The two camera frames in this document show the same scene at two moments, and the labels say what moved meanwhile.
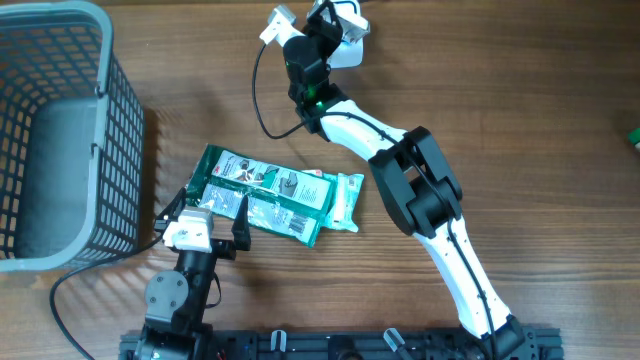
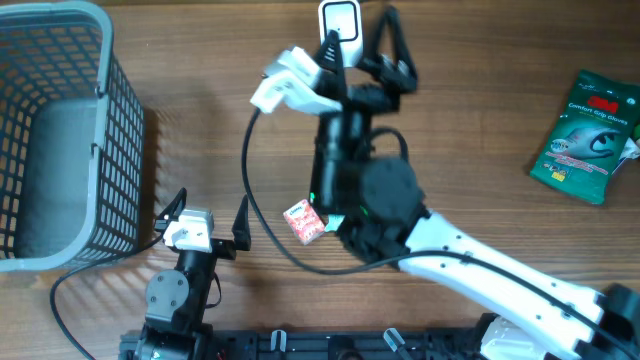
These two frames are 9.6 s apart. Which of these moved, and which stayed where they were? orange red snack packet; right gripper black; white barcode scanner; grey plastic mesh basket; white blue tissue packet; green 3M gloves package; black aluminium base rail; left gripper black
Moved: green 3M gloves package; white blue tissue packet; orange red snack packet; right gripper black
Stayed: grey plastic mesh basket; black aluminium base rail; left gripper black; white barcode scanner
